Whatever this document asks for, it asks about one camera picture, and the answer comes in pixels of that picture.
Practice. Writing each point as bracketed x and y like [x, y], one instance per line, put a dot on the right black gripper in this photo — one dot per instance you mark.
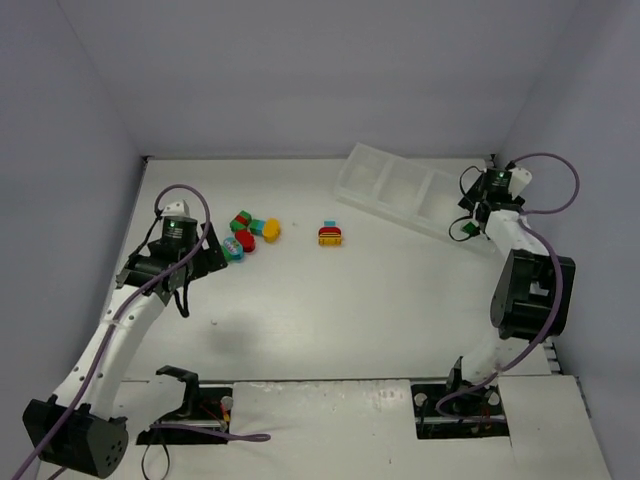
[480, 206]

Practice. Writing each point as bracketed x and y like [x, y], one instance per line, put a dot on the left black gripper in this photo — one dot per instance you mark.
[211, 250]

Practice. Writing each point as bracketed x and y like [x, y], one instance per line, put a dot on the teal green printed lego brick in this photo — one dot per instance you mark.
[233, 250]

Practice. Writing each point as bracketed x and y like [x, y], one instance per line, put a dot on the red rounded lego brick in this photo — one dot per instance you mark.
[246, 239]

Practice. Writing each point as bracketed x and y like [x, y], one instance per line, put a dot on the green red lego brick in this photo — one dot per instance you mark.
[241, 221]

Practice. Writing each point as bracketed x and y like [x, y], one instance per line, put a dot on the small green lego brick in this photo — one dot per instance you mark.
[471, 229]

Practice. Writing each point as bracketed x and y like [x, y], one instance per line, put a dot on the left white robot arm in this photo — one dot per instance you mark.
[78, 428]

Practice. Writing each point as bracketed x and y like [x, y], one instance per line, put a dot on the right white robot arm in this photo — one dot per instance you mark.
[531, 299]

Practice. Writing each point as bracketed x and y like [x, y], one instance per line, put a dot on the clear four-compartment tray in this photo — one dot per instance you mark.
[420, 194]

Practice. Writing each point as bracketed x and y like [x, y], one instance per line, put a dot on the yellow rounded lego brick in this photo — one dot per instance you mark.
[271, 230]

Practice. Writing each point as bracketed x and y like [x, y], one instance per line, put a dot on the burger printed lego stack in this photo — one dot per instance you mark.
[329, 234]

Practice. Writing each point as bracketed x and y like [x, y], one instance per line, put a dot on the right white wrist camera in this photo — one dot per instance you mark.
[519, 180]

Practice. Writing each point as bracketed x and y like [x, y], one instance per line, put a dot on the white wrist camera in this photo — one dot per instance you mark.
[176, 209]
[519, 180]

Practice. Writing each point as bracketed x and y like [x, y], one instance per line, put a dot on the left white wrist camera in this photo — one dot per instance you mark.
[176, 209]

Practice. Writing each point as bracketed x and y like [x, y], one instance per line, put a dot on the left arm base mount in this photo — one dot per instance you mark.
[204, 413]

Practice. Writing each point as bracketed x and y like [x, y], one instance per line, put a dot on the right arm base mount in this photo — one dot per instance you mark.
[475, 416]

